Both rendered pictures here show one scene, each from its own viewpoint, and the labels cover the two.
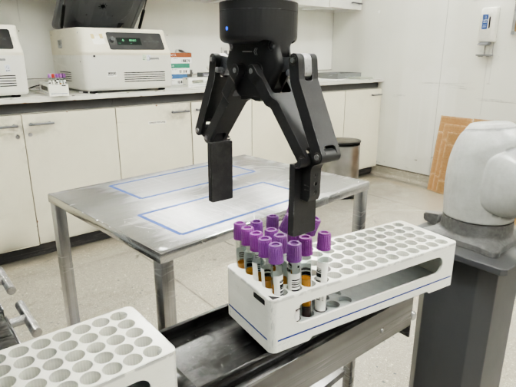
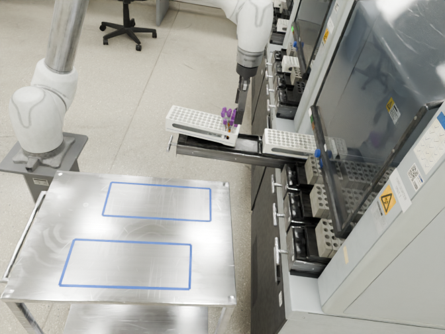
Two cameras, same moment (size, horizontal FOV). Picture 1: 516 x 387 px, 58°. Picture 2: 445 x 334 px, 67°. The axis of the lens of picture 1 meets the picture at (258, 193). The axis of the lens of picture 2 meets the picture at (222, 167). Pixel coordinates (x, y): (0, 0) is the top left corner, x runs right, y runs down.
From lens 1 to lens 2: 1.61 m
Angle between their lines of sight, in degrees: 111
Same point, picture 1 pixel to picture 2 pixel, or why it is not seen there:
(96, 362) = (279, 137)
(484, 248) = (71, 140)
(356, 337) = not seen: hidden behind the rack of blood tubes
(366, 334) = not seen: hidden behind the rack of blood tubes
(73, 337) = (281, 142)
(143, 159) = not seen: outside the picture
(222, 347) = (242, 144)
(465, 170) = (55, 120)
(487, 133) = (47, 96)
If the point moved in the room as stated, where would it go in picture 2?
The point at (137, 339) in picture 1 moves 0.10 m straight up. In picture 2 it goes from (270, 134) to (276, 115)
